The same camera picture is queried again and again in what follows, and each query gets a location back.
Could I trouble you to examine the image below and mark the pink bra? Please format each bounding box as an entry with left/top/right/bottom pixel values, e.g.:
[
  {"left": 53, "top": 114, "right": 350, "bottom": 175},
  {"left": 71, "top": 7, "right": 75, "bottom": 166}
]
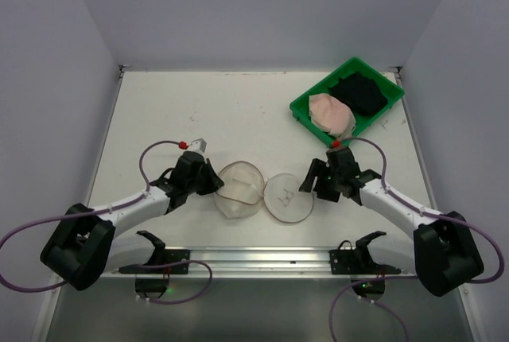
[{"left": 309, "top": 93, "right": 356, "bottom": 139}]

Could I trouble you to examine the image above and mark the black bra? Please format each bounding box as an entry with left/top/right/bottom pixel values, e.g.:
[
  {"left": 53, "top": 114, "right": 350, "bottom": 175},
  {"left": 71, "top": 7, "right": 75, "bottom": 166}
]
[{"left": 328, "top": 72, "right": 388, "bottom": 116}]

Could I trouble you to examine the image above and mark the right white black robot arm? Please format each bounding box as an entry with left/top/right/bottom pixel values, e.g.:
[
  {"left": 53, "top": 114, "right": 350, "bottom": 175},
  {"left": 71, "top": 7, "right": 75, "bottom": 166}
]
[{"left": 299, "top": 146, "right": 484, "bottom": 297}]

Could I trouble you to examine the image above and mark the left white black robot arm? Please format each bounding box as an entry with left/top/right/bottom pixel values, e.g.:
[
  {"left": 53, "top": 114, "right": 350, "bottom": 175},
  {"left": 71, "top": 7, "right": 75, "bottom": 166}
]
[{"left": 40, "top": 151, "right": 224, "bottom": 290}]

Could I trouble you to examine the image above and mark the green plastic tray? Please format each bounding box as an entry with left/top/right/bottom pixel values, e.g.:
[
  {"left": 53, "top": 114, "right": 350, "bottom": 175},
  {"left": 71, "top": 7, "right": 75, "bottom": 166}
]
[{"left": 289, "top": 57, "right": 404, "bottom": 146}]

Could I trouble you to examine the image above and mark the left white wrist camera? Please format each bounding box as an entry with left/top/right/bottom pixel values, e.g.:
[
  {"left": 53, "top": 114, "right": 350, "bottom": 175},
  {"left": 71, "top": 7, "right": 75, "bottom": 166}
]
[{"left": 177, "top": 138, "right": 207, "bottom": 155}]

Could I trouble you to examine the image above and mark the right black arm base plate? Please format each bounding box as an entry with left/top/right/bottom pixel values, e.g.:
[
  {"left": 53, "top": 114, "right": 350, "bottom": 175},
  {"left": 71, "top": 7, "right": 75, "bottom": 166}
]
[{"left": 328, "top": 241, "right": 402, "bottom": 277}]

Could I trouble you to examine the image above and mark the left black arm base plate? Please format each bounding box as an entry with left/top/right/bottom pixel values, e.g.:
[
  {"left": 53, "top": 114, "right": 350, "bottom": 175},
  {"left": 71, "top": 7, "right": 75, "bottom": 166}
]
[{"left": 119, "top": 249, "right": 191, "bottom": 275}]

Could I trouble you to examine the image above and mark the aluminium front rail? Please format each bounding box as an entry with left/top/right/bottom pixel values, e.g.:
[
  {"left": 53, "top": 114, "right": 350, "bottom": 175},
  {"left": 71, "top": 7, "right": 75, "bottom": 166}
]
[{"left": 107, "top": 246, "right": 422, "bottom": 279}]

